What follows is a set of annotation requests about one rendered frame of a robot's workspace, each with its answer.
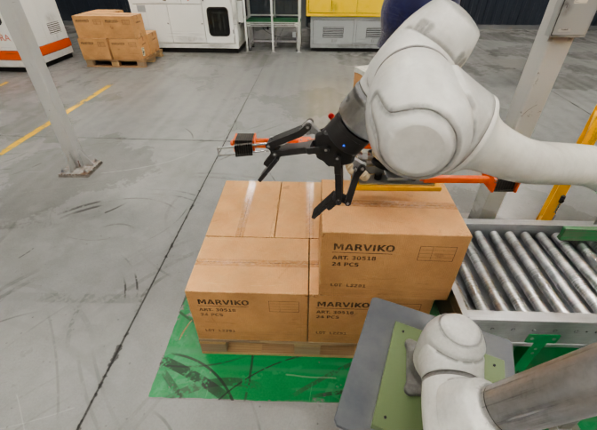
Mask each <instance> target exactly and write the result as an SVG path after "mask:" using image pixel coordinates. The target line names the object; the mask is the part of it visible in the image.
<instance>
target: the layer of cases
mask: <svg viewBox="0 0 597 430"><path fill-rule="evenodd" d="M321 184H322V182H286V181H283V183H282V182H281V181H261V182H259V181H236V180H227V181H226V184H225V186H224V188H223V191H222V193H221V196H220V199H219V202H218V205H217V207H216V210H215V212H214V214H213V217H212V219H211V223H210V225H209V228H208V231H207V233H206V236H205V238H204V240H203V245H202V247H201V250H200V251H199V254H198V257H197V259H196V262H195V265H194V268H193V271H192V273H191V275H190V278H189V280H188V283H187V287H186V289H185V293H186V296H187V302H188V304H189V308H190V311H191V314H192V317H193V320H194V323H195V328H196V331H197V334H198V338H211V339H241V340H271V341H300V342H307V341H308V342H330V343H358V341H359V338H360V335H361V332H362V327H363V325H364V321H365V318H366V315H367V313H368V310H369V307H370V302H371V299H372V298H365V297H341V296H319V295H318V292H319V222H320V215H319V216H318V217H317V218H315V219H312V218H311V217H312V214H313V211H314V208H315V207H316V206H317V205H318V204H319V203H320V202H321ZM379 299H384V300H387V301H390V302H393V303H395V304H398V305H401V306H405V307H409V308H412V309H415V310H418V311H420V312H423V313H426V314H430V311H431V308H432V306H433V303H434V300H432V299H388V298H379ZM307 312H308V339H307Z"/></svg>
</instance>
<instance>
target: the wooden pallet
mask: <svg viewBox="0 0 597 430"><path fill-rule="evenodd" d="M199 343H200V346H201V349H202V352H203V354H252V355H280V356H309V357H338V358H354V352H355V349H356V347H357V344H358V343H330V342H308V341H307V342H300V341H271V340H241V339H211V338H199Z"/></svg>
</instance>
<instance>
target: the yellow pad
mask: <svg viewBox="0 0 597 430"><path fill-rule="evenodd" d="M356 190H360V191H441V190H442V187H441V185H440V183H425V182H423V181H420V180H417V179H408V180H387V179H386V175H385V174H382V173H381V172H375V174H370V178H369V179H368V180H367V181H361V180H360V179H359V181H358V184H357V187H356Z"/></svg>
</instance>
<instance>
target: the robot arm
mask: <svg viewBox="0 0 597 430"><path fill-rule="evenodd" d="M479 36H480V30H479V29H478V27H477V26H476V24H475V22H474V20H473V19H472V17H471V16H470V15H469V14H468V12H467V11H466V10H465V9H464V8H462V7H461V6H460V5H459V4H457V3H455V2H453V1H451V0H432V1H430V2H429V3H427V4H425V5H424V6H422V7H421V8H420V9H418V10H417V11H416V12H414V13H413V14H412V15H410V16H409V18H408V19H406V20H405V21H404V22H403V23H402V24H401V26H400V27H398V28H397V29H396V30H395V31H394V33H393V34H392V35H391V36H390V37H389V38H388V39H387V41H386V42H385V43H384V44H383V46H382V47H381V48H380V49H379V50H378V52H377V54H376V55H375V56H374V58H373V59H372V60H371V62H370V64H369V66H368V68H367V70H366V72H365V74H364V75H363V77H362V78H361V80H360V81H358V82H357V83H356V84H355V86H354V88H353V89H352V90H351V91H350V92H349V93H348V94H347V96H346V97H345V98H344V100H343V101H342V102H341V104H340V106H339V109H338V110H339V111H338V112H337V114H335V115H334V117H333V118H332V119H331V120H330V121H329V122H328V124H327V125H326V126H325V127H324V128H322V129H320V130H319V129H318V128H317V127H316V126H315V125H314V120H313V119H312V118H308V119H307V120H306V121H305V122H304V123H303V124H302V125H300V126H298V127H295V128H293V129H290V130H288V131H285V132H282V133H280V134H278V135H275V136H274V137H271V138H269V140H268V142H267V143H266V148H267V149H269V150H270V152H271V153H270V154H269V155H268V157H267V158H266V160H265V162H264V165H265V166H266V168H265V169H264V170H263V171H262V172H261V174H260V176H259V179H258V181H259V182H261V181H262V180H263V178H265V177H266V175H267V174H268V173H269V172H270V171H271V170H272V168H273V167H274V166H275V165H276V163H277V162H278V161H279V159H280V157H281V156H286V155H300V154H308V155H312V154H316V157H317V158H318V159H320V160H322V161H324V162H325V163H326V164H327V165H328V166H329V167H330V166H332V167H334V174H335V191H334V190H333V191H332V192H331V193H330V194H329V195H328V196H327V197H326V198H325V199H324V200H323V201H321V202H320V203H319V204H318V205H317V206H316V207H315V208H314V211H313V214H312V217H311V218H312V219H315V218H317V217H318V216H319V215H320V214H321V213H322V212H323V211H324V210H326V209H327V210H328V211H329V210H331V209H332V208H333V207H335V206H336V205H341V203H344V204H345V205H346V206H350V205H351V202H352V200H353V197H354V192H355V190H356V187H357V184H358V181H359V178H360V176H361V175H362V174H363V173H364V172H365V170H366V164H367V161H366V160H364V159H362V160H360V159H358V158H356V155H358V154H359V153H360V152H361V151H362V150H363V149H364V148H365V147H366V146H367V145H368V144H369V143H370V146H371V149H372V151H373V152H374V154H375V156H376V157H377V159H378V160H379V161H380V162H381V163H382V164H383V165H384V166H385V167H386V168H387V169H388V170H389V171H390V172H392V173H394V174H396V175H398V176H400V177H403V178H405V179H417V180H419V179H431V178H434V177H437V176H440V175H442V174H443V175H450V174H452V173H454V172H456V171H460V170H464V169H467V170H472V171H478V172H480V173H484V174H487V175H490V176H492V177H495V178H498V179H503V180H507V181H512V182H516V183H523V184H534V185H574V186H583V187H588V188H590V189H592V190H593V191H595V192H596V193H597V146H592V145H585V144H572V143H560V142H547V141H539V140H534V139H530V138H528V137H526V136H523V135H522V134H520V133H519V132H517V131H515V130H513V129H512V128H510V127H509V126H507V125H506V124H505V123H504V122H503V121H502V120H501V118H500V116H499V100H498V98H497V97H496V96H495V95H493V94H492V93H490V92H489V91H487V90H486V89H485V88H484V87H482V86H481V85H480V84H478V83H477V82H476V81H475V80H474V79H473V78H472V77H471V76H470V75H468V74H467V73H466V72H465V71H464V70H463V69H462V67H463V66H464V64H465V63H466V61H467V59H468V58H469V56H470V54H471V53H472V51H473V49H474V47H475V45H476V43H477V41H478V39H479ZM305 134H306V135H310V134H314V135H315V136H314V139H311V140H309V141H306V142H299V143H291V144H284V143H287V142H289V141H292V140H294V139H297V138H300V137H302V136H304V135H305ZM282 144H284V145H282ZM350 163H352V164H353V170H354V173H353V176H352V178H351V181H350V185H349V188H348V190H347V193H346V195H345V194H343V165H346V164H350ZM404 345H405V348H406V383H405V386H404V388H403V390H404V393H405V394H406V395H408V396H420V397H421V409H422V422H423V430H543V429H547V428H550V427H554V426H560V425H564V424H568V423H571V422H575V421H578V420H582V419H586V418H592V417H596V416H597V342H594V343H592V344H590V345H588V346H584V347H581V348H579V349H577V350H575V351H572V352H570V353H567V354H564V355H562V356H559V357H557V358H554V359H552V360H550V361H548V362H544V363H541V364H539V365H537V366H535V367H532V368H530V369H527V370H524V371H522V372H519V373H517V374H514V375H512V376H510V377H508V378H504V379H501V380H499V381H497V382H495V383H491V382H489V381H488V380H486V379H484V361H485V360H484V355H485V353H486V345H485V340H484V337H483V335H482V331H481V329H480V328H479V326H478V325H477V324H476V323H475V322H474V321H473V320H471V319H469V318H468V317H466V316H464V315H461V314H442V315H438V316H436V317H435V318H434V319H432V320H431V321H430V322H429V323H428V324H427V325H426V327H425V328H424V329H423V331H422V332H421V334H420V336H419V338H418V342H417V341H415V340H413V339H410V338H408V339H406V340H405V343H404Z"/></svg>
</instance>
